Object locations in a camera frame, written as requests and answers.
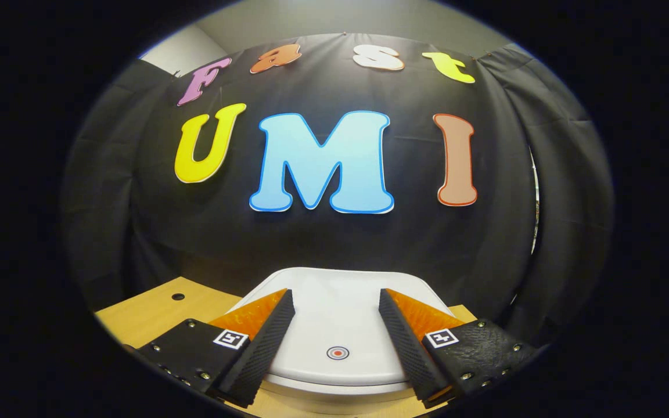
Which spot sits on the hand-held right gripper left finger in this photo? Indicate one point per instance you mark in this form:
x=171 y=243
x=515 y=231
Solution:
x=262 y=354

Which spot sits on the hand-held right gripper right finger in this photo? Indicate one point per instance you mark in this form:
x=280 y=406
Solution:
x=410 y=354

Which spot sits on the grey desktop garbage bin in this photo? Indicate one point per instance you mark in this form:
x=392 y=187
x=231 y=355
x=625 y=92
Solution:
x=334 y=313

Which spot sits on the wooden desktop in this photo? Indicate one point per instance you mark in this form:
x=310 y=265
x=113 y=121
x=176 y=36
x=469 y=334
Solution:
x=148 y=313

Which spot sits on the black backdrop cloth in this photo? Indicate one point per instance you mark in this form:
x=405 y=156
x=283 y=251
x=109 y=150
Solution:
x=224 y=244

